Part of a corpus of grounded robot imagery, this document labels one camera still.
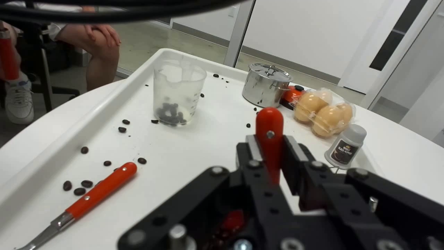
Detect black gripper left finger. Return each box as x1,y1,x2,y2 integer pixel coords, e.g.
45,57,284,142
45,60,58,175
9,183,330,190
116,133,296,250

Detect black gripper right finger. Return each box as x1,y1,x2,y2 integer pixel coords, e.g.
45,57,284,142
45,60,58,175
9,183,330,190
281,136,444,233

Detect red-handled steel spoon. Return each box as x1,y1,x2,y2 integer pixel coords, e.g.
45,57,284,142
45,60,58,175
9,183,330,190
253,106,285,187

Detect person forearm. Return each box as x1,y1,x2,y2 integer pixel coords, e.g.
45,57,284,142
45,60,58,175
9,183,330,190
56,24,87,46

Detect person bare hand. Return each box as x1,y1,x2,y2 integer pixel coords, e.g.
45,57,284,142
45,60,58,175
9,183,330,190
80,24,121,61

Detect white shaker bottle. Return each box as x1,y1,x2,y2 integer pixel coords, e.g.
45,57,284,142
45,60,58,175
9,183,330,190
323,122,368,169

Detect clear pack of eggs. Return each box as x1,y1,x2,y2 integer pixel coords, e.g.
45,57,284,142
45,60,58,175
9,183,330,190
292,86,355,140

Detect white plastic tray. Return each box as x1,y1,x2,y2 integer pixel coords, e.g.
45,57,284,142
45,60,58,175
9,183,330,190
0,47,380,250

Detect small orange container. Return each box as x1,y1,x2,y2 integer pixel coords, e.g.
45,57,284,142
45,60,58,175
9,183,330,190
281,83,306,111

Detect few dark coffee beans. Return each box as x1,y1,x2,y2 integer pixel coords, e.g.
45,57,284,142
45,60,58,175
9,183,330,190
155,101,187,128

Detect clear plastic measuring cup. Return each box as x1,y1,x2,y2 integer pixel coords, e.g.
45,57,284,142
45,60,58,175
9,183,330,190
151,61,207,128

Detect white door with window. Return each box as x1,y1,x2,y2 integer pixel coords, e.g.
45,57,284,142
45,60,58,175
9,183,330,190
337,0,444,96

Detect seated person body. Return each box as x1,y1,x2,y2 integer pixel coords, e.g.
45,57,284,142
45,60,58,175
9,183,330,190
45,22,121,92

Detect white sneaker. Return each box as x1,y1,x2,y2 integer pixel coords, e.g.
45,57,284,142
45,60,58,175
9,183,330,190
2,72,35,125

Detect red-handled steel fork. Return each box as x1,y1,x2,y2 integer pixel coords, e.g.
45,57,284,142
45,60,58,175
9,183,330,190
12,161,139,250

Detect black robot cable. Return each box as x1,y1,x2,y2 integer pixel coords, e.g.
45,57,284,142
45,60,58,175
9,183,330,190
0,0,250,25

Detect red clamp handle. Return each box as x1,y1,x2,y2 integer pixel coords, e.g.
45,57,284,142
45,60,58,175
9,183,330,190
0,26,22,82

